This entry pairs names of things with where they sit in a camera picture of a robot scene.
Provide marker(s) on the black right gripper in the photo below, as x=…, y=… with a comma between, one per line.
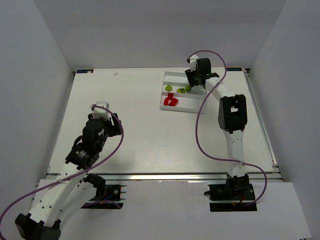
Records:
x=192, y=78

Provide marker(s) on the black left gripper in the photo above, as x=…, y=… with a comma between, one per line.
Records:
x=115, y=124

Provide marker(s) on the green lego brick square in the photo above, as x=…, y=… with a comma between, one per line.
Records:
x=188, y=89

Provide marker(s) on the red lego brick small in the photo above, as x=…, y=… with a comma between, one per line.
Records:
x=170, y=96

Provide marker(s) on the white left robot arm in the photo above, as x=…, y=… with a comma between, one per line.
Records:
x=75, y=187

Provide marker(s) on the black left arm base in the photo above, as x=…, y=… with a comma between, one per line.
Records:
x=110, y=192

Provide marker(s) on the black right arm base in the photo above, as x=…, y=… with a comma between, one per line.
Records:
x=219, y=192

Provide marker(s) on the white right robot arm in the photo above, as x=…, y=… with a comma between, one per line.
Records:
x=232, y=117

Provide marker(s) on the white three-compartment tray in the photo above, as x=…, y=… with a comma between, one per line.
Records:
x=189, y=102

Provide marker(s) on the blue label right corner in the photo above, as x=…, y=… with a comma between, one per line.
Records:
x=234, y=69

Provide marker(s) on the blue label corner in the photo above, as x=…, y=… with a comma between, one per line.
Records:
x=84, y=71
x=234, y=69

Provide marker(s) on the blue label left corner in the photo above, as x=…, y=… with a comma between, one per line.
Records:
x=84, y=71

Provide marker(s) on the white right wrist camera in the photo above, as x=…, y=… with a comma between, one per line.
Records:
x=192, y=61

